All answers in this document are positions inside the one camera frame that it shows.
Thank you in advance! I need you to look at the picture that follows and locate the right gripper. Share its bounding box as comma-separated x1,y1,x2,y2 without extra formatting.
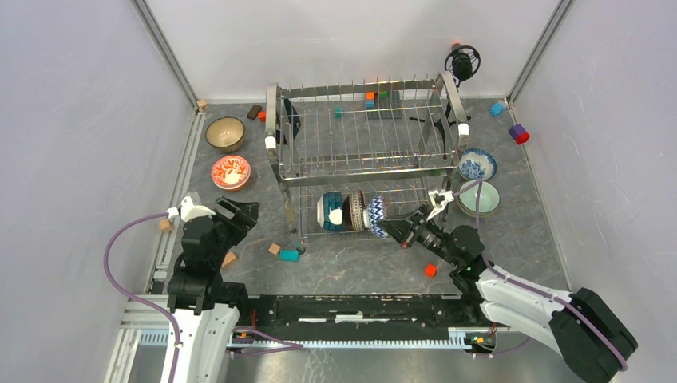
375,205,460,267

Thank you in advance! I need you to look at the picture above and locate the blue zigzag patterned bowl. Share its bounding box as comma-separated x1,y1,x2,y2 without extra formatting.
365,195,388,238

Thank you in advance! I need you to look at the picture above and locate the pink patterned bowl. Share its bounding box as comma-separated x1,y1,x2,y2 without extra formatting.
211,155,251,184

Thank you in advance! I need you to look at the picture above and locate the dark patterned bowl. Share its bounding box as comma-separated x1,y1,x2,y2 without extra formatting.
342,190,366,232

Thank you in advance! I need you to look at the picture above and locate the pale green bowl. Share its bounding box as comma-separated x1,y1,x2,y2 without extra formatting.
457,180,501,214

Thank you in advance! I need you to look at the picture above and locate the celadon green bowl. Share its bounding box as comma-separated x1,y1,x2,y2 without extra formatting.
456,184,501,219

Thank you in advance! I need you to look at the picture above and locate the brown glazed bowl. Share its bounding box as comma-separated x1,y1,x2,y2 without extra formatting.
205,116,246,153

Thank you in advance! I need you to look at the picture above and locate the blue white floral bowl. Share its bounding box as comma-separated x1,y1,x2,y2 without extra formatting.
458,148,497,180

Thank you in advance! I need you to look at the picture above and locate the teal white cup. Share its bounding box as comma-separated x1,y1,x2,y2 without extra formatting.
316,191,343,232

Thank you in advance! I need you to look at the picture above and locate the steel two-tier dish rack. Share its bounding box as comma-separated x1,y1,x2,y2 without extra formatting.
265,71,469,250

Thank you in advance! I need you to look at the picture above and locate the orange plastic bowl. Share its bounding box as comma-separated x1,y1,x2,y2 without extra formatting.
214,180,248,192

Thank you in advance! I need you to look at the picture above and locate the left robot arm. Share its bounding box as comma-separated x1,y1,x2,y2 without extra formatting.
161,196,259,382

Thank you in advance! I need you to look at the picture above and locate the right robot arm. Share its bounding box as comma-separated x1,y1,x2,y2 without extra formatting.
377,204,638,382

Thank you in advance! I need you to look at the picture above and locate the tan wooden block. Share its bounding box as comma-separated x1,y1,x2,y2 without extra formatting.
221,251,238,269

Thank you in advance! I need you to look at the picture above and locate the orange cube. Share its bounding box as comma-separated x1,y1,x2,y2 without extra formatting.
425,264,437,278

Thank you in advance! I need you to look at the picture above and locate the small tan cube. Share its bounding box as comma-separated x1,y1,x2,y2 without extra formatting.
268,243,282,257

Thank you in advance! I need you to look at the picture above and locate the tan wooden cube left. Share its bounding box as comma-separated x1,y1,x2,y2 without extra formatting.
158,219,174,233

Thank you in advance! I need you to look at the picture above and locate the teal block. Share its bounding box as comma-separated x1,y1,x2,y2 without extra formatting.
279,249,300,262

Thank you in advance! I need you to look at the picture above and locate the dark brown block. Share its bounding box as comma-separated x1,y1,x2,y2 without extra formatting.
247,104,263,120

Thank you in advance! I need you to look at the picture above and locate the black bowl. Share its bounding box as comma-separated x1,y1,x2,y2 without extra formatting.
275,98,302,144

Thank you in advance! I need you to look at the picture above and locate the tan wooden cube corner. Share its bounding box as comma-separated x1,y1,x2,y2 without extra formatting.
196,99,208,112

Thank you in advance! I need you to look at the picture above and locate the purple and red block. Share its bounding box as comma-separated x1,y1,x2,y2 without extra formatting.
509,124,530,145

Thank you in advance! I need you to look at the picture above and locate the light blue block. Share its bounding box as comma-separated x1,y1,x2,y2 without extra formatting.
489,101,507,116

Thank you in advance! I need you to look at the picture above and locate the black microphone on tripod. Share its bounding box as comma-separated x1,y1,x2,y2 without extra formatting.
410,44,482,128

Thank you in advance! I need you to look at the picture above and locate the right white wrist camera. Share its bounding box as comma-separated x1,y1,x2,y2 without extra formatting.
426,189,455,221

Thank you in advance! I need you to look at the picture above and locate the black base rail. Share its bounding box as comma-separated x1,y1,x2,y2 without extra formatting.
237,294,493,342

